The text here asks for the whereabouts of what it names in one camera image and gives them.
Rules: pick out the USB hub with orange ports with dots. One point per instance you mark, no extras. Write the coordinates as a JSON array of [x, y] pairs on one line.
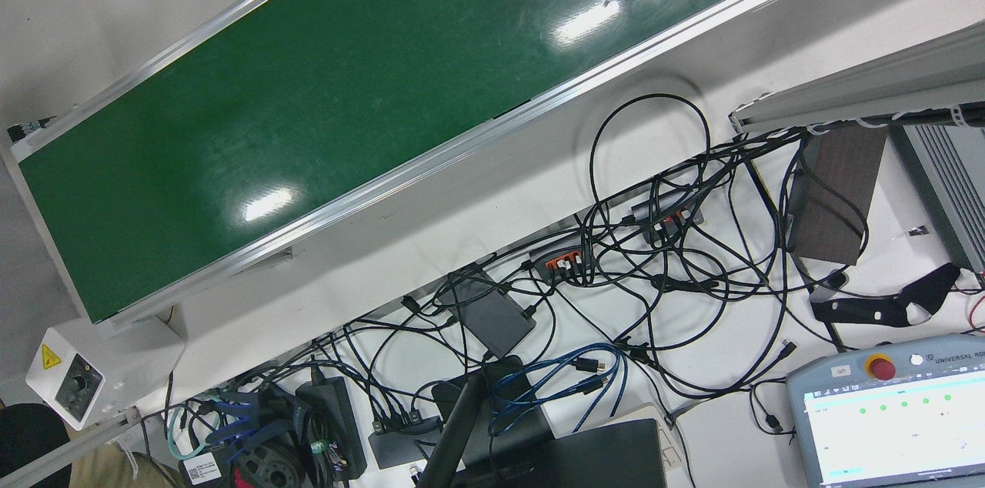
[[555, 248]]

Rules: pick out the black flat box device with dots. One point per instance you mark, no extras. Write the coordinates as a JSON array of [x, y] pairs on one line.
[[492, 315]]

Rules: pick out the grey USB hub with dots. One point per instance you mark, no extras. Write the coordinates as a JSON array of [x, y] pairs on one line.
[[662, 207]]

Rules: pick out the green belt conveyor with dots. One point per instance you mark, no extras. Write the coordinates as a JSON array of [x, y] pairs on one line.
[[308, 126]]

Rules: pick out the small black port hub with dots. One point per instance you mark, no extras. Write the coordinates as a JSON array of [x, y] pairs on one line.
[[396, 446]]

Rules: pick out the black power adapter brick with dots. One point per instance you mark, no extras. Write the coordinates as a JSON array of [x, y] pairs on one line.
[[331, 419]]

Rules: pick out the black computer monitor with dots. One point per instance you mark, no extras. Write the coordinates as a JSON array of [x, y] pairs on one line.
[[608, 457]]

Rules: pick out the black round metal part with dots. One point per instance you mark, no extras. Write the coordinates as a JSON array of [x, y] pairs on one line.
[[269, 465]]

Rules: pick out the brown wooden block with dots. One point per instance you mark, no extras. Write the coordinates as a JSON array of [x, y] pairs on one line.
[[839, 195]]

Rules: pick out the white labelled small box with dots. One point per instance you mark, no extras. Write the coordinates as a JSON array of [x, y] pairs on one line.
[[202, 469]]

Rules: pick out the small black clip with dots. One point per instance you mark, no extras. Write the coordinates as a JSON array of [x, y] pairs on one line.
[[917, 230]]

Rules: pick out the Universal Robots teach pendant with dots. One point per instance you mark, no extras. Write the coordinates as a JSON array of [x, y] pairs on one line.
[[885, 434]]

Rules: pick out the white conveyor control box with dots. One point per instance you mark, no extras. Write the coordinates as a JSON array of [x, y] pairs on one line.
[[77, 388]]

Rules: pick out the finned metal power supply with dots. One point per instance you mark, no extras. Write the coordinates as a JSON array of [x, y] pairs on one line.
[[954, 180]]

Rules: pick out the aluminium profile post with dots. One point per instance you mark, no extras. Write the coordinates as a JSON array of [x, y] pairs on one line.
[[862, 91]]

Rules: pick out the black flat metal bracket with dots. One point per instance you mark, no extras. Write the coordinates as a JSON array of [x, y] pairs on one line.
[[869, 311]]

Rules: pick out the aluminium frame rail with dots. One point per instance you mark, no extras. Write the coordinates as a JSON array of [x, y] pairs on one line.
[[77, 448]]

